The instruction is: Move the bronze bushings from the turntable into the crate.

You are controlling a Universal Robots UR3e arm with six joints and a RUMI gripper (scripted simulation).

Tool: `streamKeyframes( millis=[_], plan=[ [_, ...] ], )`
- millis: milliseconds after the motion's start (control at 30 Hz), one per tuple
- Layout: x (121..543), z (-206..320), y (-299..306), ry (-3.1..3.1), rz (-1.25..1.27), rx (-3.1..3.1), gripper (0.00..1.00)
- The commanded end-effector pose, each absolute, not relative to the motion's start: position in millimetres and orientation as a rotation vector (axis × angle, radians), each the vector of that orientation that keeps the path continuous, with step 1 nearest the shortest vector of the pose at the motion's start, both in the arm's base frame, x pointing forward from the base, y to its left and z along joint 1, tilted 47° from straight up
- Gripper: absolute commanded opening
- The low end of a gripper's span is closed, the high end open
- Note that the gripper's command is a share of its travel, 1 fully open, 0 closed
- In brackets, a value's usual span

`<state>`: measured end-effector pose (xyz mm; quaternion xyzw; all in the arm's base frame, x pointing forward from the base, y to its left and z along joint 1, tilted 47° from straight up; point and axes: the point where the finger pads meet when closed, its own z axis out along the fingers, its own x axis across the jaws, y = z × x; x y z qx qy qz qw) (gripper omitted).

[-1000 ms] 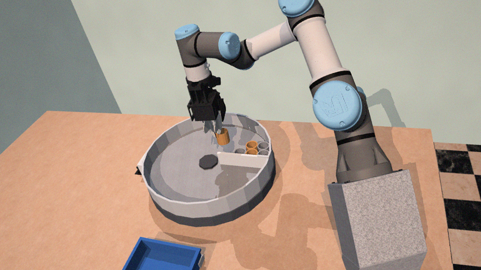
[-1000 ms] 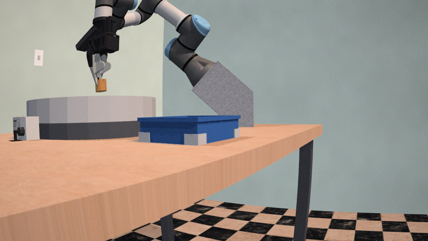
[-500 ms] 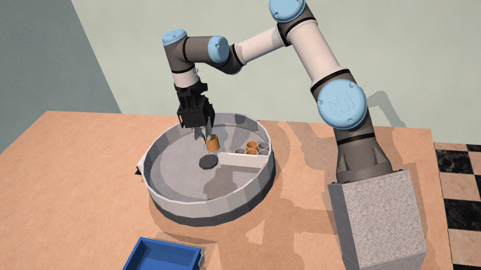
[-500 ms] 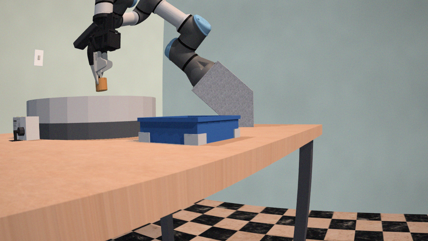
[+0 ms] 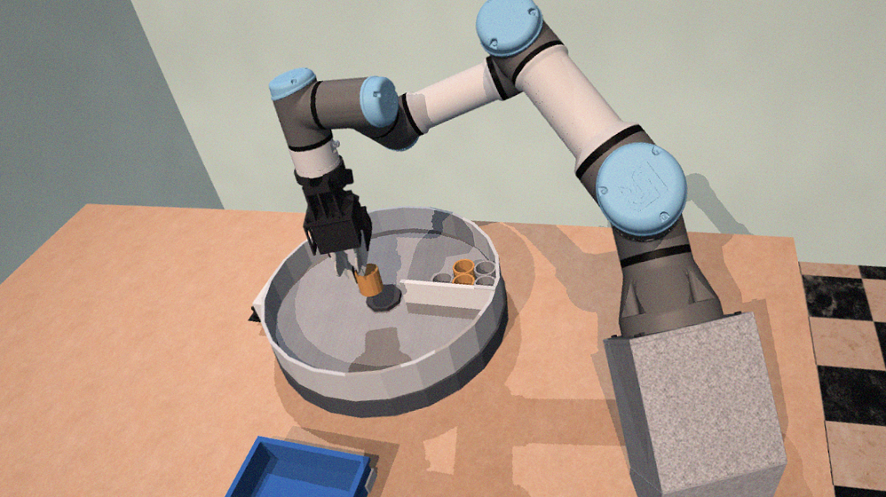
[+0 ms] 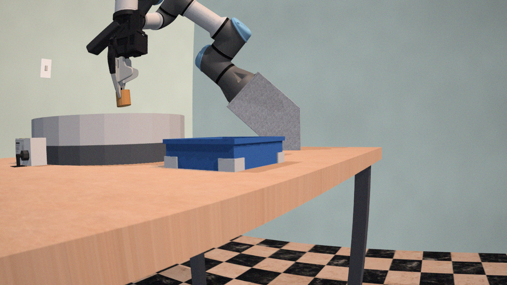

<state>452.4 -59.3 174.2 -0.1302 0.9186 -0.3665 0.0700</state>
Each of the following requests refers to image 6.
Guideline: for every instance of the blue crate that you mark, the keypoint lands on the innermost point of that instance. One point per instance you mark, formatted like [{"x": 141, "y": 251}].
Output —
[{"x": 226, "y": 154}]

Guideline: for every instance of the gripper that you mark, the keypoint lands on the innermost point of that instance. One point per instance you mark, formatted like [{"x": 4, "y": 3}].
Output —
[{"x": 128, "y": 41}]

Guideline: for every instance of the bronze bushing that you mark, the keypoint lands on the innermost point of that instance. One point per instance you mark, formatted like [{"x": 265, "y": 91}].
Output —
[{"x": 125, "y": 98}]

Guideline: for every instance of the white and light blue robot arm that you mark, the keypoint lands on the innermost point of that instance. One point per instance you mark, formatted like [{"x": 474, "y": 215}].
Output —
[{"x": 213, "y": 60}]

